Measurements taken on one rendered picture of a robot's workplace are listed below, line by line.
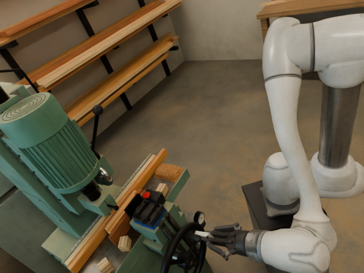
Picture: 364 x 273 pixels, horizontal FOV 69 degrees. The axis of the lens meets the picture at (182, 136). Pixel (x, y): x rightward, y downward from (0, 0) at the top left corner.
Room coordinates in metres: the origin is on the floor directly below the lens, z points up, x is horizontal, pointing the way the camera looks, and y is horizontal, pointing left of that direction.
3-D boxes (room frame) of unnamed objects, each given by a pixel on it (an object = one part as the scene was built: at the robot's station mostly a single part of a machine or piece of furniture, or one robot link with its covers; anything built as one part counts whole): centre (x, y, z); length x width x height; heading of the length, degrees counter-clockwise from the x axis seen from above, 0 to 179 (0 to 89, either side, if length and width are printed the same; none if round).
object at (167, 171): (0.96, 0.13, 0.92); 0.14 x 0.09 x 0.04; 46
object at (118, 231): (0.76, 0.32, 0.93); 0.24 x 0.01 x 0.06; 136
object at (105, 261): (0.59, 0.44, 0.92); 0.04 x 0.04 x 0.04; 25
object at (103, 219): (0.86, 0.38, 0.92); 0.60 x 0.02 x 0.05; 136
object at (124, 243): (0.65, 0.36, 0.92); 0.04 x 0.03 x 0.04; 166
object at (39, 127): (0.80, 0.41, 1.35); 0.18 x 0.18 x 0.31
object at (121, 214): (0.76, 0.34, 0.94); 0.18 x 0.02 x 0.07; 136
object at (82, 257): (0.87, 0.34, 0.92); 0.67 x 0.02 x 0.04; 136
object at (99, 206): (0.81, 0.42, 1.03); 0.14 x 0.07 x 0.09; 46
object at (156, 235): (0.71, 0.22, 0.91); 0.15 x 0.14 x 0.09; 136
